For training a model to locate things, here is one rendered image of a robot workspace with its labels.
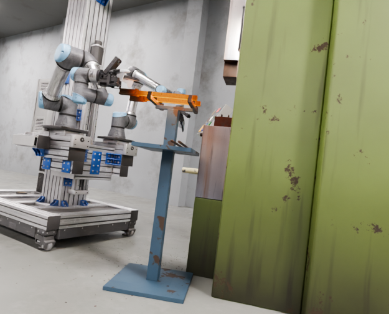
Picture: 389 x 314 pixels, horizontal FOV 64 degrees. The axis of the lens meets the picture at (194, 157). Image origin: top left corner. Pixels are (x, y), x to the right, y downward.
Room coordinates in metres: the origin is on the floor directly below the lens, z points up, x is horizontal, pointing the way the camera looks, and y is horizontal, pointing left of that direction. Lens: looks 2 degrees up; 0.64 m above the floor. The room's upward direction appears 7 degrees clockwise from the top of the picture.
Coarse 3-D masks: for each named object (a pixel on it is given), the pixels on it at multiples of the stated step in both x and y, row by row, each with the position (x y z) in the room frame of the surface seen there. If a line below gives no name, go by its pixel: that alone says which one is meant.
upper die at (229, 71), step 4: (224, 64) 2.03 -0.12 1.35; (228, 64) 2.02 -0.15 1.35; (232, 64) 2.02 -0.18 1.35; (236, 64) 2.01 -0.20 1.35; (224, 68) 2.03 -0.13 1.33; (228, 68) 2.02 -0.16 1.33; (232, 68) 2.02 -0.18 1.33; (236, 68) 2.01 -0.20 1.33; (224, 72) 2.03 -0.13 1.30; (228, 72) 2.02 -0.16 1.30; (232, 72) 2.02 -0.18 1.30; (236, 72) 2.01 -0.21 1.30; (224, 76) 2.03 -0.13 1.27; (228, 76) 2.02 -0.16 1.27; (232, 76) 2.02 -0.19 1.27; (236, 76) 2.01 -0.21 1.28; (228, 80) 2.11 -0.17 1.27; (232, 80) 2.10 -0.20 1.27; (236, 80) 2.09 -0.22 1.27; (228, 84) 2.20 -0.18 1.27; (232, 84) 2.19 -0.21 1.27
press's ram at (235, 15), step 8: (232, 0) 1.98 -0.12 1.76; (240, 0) 1.97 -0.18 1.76; (232, 8) 1.98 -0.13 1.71; (240, 8) 1.97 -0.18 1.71; (232, 16) 1.98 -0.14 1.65; (240, 16) 1.96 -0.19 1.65; (232, 24) 1.97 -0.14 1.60; (240, 24) 1.96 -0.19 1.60; (232, 32) 1.97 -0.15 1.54; (232, 40) 1.97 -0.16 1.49; (232, 48) 1.97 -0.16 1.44; (224, 56) 1.98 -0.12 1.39; (232, 56) 1.97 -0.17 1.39
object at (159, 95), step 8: (120, 88) 1.61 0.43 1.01; (128, 88) 1.60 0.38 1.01; (136, 88) 1.59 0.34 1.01; (136, 96) 1.61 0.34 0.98; (144, 96) 1.62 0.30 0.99; (152, 96) 1.59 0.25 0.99; (160, 96) 1.58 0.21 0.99; (168, 96) 1.57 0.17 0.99; (176, 96) 1.57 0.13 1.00; (184, 96) 1.56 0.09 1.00; (192, 96) 1.55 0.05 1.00
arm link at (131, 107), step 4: (144, 72) 2.77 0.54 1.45; (136, 84) 2.71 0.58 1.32; (140, 84) 2.71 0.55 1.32; (132, 88) 2.72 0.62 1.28; (140, 88) 2.75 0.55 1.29; (128, 100) 2.74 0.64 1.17; (128, 104) 2.73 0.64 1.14; (132, 104) 2.72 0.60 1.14; (136, 104) 2.75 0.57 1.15; (128, 108) 2.73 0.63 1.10; (132, 108) 2.73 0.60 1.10; (128, 112) 2.72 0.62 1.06; (132, 112) 2.73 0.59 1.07; (128, 116) 2.71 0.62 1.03; (132, 116) 2.72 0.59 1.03; (132, 120) 2.73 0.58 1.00; (136, 120) 2.80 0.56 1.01; (132, 124) 2.73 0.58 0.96; (136, 124) 2.79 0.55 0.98; (128, 128) 2.76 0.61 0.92; (132, 128) 2.78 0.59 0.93
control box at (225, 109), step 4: (220, 108) 2.60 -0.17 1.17; (224, 108) 2.52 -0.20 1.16; (228, 108) 2.53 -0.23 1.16; (216, 112) 2.66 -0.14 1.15; (220, 112) 2.52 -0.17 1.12; (224, 112) 2.52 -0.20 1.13; (228, 112) 2.53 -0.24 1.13; (212, 116) 2.72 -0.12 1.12; (216, 116) 2.54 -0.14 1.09; (220, 116) 2.52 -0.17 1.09; (224, 116) 2.52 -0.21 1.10; (208, 120) 2.75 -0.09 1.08; (212, 120) 2.55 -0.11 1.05; (204, 124) 2.82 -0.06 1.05; (212, 124) 2.50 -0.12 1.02; (200, 132) 2.69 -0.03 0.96; (200, 136) 2.82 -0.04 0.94
